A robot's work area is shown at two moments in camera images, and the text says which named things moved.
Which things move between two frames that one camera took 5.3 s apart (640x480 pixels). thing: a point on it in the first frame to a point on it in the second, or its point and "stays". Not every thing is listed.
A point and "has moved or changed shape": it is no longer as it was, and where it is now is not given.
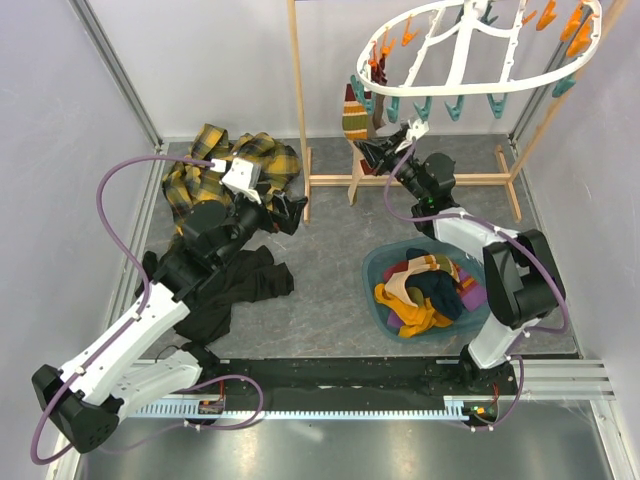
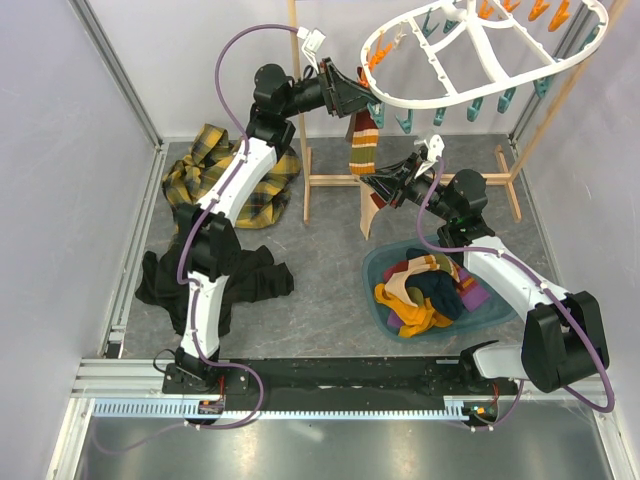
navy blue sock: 413,253 stays
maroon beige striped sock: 434,262 stays
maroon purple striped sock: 472,293 stays
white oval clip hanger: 452,95 has moved or changed shape
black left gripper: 293,210 to 348,95
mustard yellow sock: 409,313 stays
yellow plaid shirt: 186,185 stays
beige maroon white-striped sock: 361,168 to 370,204
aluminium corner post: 113,62 stays
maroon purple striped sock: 394,320 stays
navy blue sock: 442,289 stays
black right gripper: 376,156 to 388,185
